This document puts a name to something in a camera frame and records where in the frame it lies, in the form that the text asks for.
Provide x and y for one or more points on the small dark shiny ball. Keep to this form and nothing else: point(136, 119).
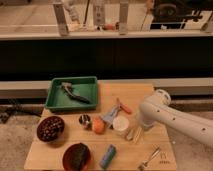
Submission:
point(85, 121)

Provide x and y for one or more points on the light blue tool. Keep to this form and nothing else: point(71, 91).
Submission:
point(109, 116)

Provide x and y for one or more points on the white round cup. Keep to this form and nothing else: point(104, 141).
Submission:
point(121, 125)

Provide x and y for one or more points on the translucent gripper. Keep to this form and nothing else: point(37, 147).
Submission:
point(147, 127)

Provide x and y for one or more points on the red bowl with dark contents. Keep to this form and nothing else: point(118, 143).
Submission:
point(76, 158)

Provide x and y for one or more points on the green plastic tray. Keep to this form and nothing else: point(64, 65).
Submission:
point(87, 87)

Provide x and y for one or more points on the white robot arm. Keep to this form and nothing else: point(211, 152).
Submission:
point(156, 107)

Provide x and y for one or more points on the orange carrot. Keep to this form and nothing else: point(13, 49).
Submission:
point(123, 107)

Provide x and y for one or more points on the dark purple bowl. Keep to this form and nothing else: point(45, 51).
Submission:
point(50, 129)

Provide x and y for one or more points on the wooden table board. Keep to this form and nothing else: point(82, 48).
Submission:
point(129, 154)

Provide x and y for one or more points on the dark tool in tray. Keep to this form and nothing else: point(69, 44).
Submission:
point(69, 91)

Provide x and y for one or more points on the orange fruit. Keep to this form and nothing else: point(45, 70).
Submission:
point(98, 126)

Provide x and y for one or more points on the pale yellow banana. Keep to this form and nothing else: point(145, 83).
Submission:
point(134, 134)

